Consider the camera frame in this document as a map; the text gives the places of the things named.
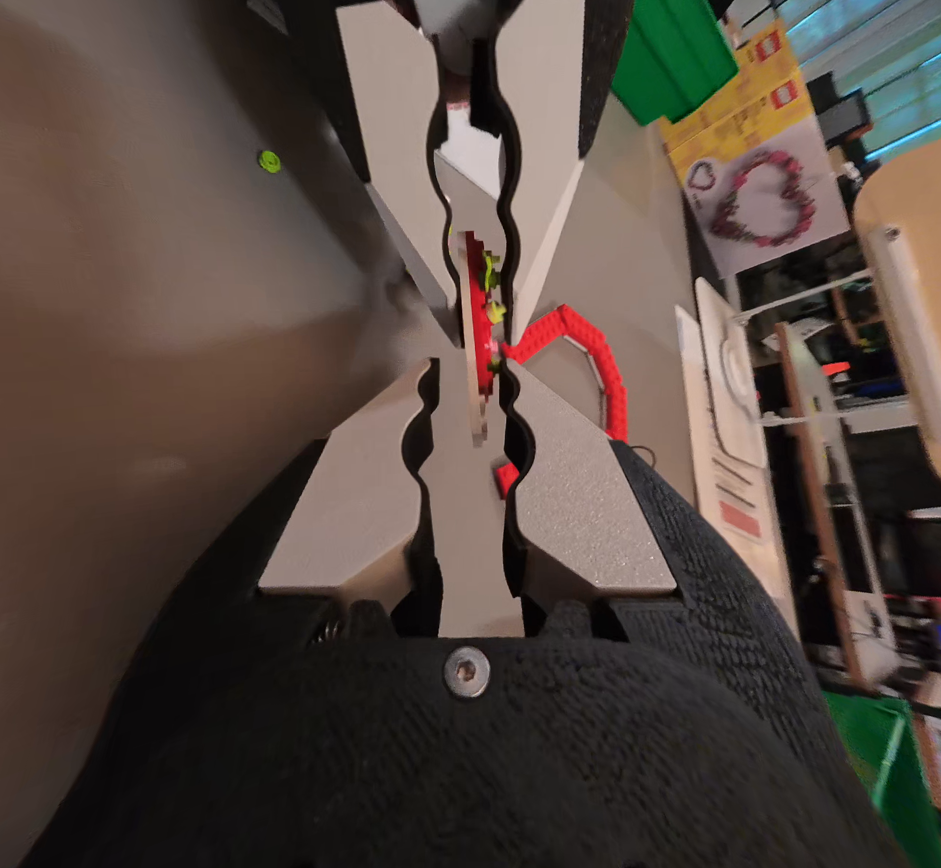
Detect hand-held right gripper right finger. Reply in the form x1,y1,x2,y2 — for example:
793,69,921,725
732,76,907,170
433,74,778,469
498,361,679,634

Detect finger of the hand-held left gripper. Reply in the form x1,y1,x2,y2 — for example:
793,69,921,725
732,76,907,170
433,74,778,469
469,0,587,349
336,0,457,312

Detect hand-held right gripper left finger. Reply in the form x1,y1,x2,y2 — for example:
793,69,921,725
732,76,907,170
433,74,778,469
259,357,444,637

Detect red and tan lego assembly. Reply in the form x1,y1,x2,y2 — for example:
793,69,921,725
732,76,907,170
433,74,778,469
447,229,510,447

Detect large green plastic bin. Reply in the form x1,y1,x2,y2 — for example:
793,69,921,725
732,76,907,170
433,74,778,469
610,0,740,127

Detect white instruction sheet red label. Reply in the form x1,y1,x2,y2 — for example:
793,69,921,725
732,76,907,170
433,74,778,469
676,306,798,634

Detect white board with round mark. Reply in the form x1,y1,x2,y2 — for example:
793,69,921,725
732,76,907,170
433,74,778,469
694,279,762,458

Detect beige round table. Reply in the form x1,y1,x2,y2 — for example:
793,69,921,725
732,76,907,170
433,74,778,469
853,155,941,480

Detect red lego arc frame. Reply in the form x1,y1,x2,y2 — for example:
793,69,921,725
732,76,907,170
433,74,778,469
494,304,631,502

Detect white metal rail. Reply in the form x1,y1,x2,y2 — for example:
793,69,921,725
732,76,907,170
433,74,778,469
735,269,876,327

